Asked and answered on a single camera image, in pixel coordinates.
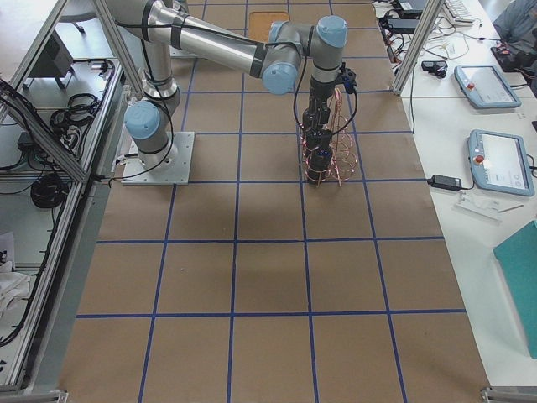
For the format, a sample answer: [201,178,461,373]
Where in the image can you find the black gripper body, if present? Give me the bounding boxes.
[306,77,335,111]

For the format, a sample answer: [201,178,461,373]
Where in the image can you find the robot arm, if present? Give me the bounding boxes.
[107,1,356,181]

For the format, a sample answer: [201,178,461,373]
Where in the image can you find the wooden tray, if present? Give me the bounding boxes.
[248,11,289,42]

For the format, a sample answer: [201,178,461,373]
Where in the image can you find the black power adapter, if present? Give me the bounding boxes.
[427,175,462,191]

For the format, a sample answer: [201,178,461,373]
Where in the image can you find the teach pendant far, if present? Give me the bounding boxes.
[454,65,521,109]

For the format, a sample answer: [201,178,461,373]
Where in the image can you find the teach pendant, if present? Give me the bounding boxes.
[467,129,535,196]
[454,65,521,109]

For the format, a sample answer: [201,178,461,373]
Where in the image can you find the teach pendant near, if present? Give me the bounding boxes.
[467,129,535,196]

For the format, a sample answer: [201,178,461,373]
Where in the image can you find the copper wire bottle basket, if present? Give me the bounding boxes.
[301,89,357,186]

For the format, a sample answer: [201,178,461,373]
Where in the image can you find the aluminium frame post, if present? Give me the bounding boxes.
[392,0,443,96]

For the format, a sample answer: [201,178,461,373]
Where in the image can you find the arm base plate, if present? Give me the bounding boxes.
[121,132,196,186]

